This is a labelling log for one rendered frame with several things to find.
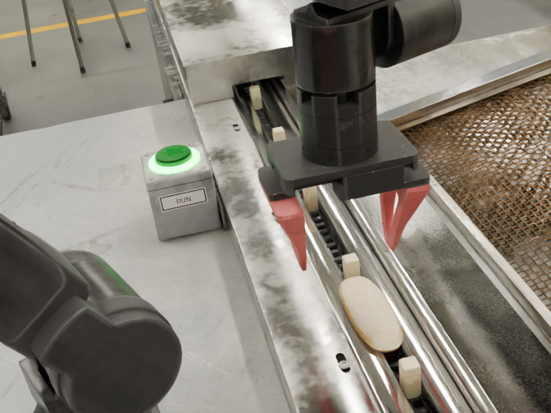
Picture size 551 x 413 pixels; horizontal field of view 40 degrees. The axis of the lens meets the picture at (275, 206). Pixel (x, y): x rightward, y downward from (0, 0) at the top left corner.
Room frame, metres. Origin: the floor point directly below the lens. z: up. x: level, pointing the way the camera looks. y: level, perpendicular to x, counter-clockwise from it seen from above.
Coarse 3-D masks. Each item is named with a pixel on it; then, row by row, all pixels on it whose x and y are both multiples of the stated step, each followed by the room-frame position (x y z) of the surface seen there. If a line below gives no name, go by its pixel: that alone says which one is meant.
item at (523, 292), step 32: (544, 64) 0.77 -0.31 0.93; (480, 96) 0.75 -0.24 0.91; (512, 96) 0.74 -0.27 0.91; (416, 128) 0.73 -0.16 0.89; (480, 128) 0.69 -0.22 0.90; (544, 128) 0.66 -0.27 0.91; (448, 160) 0.65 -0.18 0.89; (512, 160) 0.62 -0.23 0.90; (544, 160) 0.61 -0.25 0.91; (512, 192) 0.57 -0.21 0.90; (480, 224) 0.54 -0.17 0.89; (544, 224) 0.52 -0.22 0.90; (544, 256) 0.48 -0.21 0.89; (512, 288) 0.45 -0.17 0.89; (544, 320) 0.40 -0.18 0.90
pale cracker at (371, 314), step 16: (352, 288) 0.51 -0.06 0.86; (368, 288) 0.51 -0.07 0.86; (352, 304) 0.49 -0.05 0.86; (368, 304) 0.49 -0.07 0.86; (384, 304) 0.49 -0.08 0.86; (352, 320) 0.48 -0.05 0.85; (368, 320) 0.47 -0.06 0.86; (384, 320) 0.47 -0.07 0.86; (368, 336) 0.45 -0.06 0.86; (384, 336) 0.45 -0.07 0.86; (400, 336) 0.45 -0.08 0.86
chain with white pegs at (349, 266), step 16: (256, 96) 0.95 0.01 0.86; (256, 112) 0.94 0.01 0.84; (272, 128) 0.89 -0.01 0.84; (304, 192) 0.68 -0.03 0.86; (320, 224) 0.65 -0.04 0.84; (336, 240) 0.62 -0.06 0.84; (336, 256) 0.59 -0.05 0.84; (352, 256) 0.55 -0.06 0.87; (352, 272) 0.54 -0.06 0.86; (384, 352) 0.45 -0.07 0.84; (400, 368) 0.41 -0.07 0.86; (416, 368) 0.40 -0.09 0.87; (400, 384) 0.41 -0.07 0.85; (416, 384) 0.40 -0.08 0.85; (416, 400) 0.40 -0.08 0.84
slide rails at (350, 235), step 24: (240, 96) 0.98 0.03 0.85; (264, 96) 0.97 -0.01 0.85; (288, 120) 0.88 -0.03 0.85; (264, 144) 0.83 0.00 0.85; (336, 216) 0.64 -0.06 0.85; (312, 240) 0.61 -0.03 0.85; (360, 240) 0.60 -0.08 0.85; (360, 264) 0.56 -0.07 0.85; (336, 288) 0.53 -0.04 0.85; (384, 288) 0.52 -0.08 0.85; (408, 312) 0.48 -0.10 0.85; (408, 336) 0.46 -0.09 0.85; (384, 360) 0.43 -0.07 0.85; (432, 360) 0.43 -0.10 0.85; (384, 384) 0.41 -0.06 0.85; (432, 384) 0.40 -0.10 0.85; (408, 408) 0.38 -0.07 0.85; (456, 408) 0.38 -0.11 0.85
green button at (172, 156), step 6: (162, 150) 0.74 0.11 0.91; (168, 150) 0.73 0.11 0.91; (174, 150) 0.73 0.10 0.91; (180, 150) 0.73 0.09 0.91; (186, 150) 0.73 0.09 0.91; (156, 156) 0.72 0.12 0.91; (162, 156) 0.72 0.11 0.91; (168, 156) 0.72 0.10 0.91; (174, 156) 0.72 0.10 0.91; (180, 156) 0.72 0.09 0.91; (186, 156) 0.72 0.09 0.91; (192, 156) 0.73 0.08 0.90; (156, 162) 0.72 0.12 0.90; (162, 162) 0.71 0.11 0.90; (168, 162) 0.71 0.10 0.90; (174, 162) 0.71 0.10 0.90; (180, 162) 0.71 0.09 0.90
